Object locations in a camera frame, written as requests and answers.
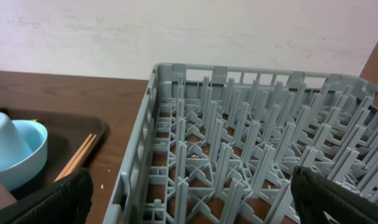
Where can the light blue cup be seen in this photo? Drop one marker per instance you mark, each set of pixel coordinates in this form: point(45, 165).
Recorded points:
point(13, 147)

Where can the wooden chopstick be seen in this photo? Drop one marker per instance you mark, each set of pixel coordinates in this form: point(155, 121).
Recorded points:
point(73, 166)
point(74, 158)

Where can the light blue bowl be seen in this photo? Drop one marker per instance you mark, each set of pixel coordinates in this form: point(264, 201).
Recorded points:
point(35, 135)

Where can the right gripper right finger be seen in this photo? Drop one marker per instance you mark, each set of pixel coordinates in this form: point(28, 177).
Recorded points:
point(315, 197)

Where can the wooden chopstick right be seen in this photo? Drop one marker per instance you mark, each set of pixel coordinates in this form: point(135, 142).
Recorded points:
point(73, 166)

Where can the wooden chopstick left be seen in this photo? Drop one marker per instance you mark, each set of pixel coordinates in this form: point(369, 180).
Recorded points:
point(74, 158)

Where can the grey dishwasher rack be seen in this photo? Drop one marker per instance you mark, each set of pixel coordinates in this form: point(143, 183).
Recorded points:
point(216, 144)

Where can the brown serving tray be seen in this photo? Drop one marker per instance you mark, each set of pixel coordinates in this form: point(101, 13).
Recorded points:
point(66, 133)

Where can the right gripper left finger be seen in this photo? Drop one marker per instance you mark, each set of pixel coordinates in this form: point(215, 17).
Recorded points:
point(67, 200)

